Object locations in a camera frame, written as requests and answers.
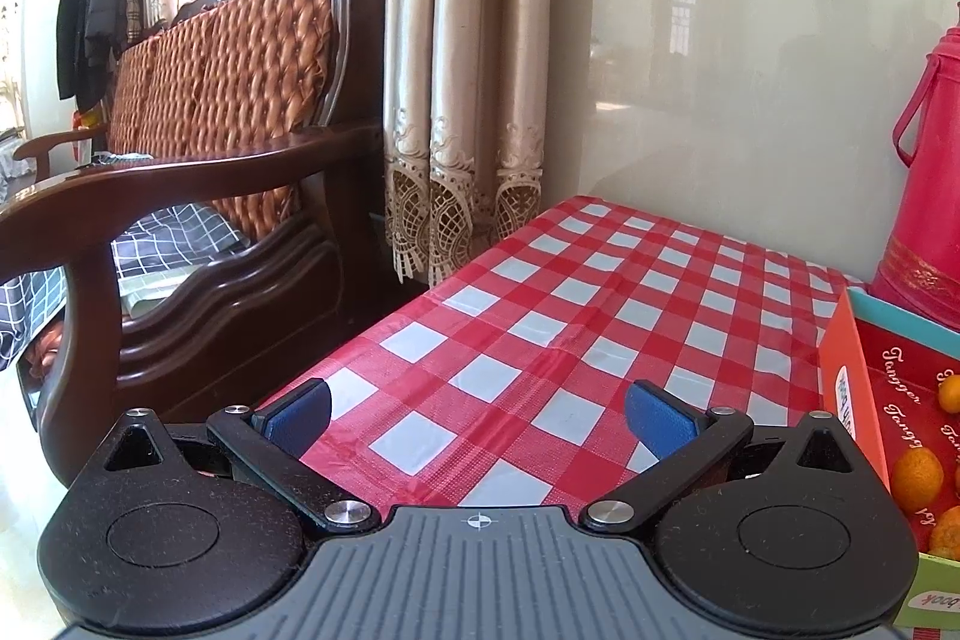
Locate black hanging coat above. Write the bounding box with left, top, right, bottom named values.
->
left=56, top=0, right=98, bottom=101

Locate red thermos flask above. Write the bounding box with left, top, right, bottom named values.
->
left=870, top=2, right=960, bottom=333

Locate orange and red cardboard box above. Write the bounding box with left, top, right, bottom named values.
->
left=817, top=287, right=960, bottom=630

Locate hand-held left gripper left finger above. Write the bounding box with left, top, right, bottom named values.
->
left=101, top=377, right=376, bottom=532

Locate red checkered tablecloth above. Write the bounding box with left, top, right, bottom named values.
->
left=255, top=195, right=871, bottom=513

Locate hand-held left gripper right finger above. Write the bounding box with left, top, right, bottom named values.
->
left=583, top=377, right=863, bottom=532

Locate navy checked blanket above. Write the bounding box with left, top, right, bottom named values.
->
left=0, top=203, right=252, bottom=371

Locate dark wooden sofa frame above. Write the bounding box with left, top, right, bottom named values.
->
left=0, top=0, right=387, bottom=487

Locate orange tufted sofa cushion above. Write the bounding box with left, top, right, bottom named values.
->
left=109, top=0, right=338, bottom=244

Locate beige lace-trimmed curtain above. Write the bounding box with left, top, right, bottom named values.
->
left=382, top=0, right=554, bottom=289

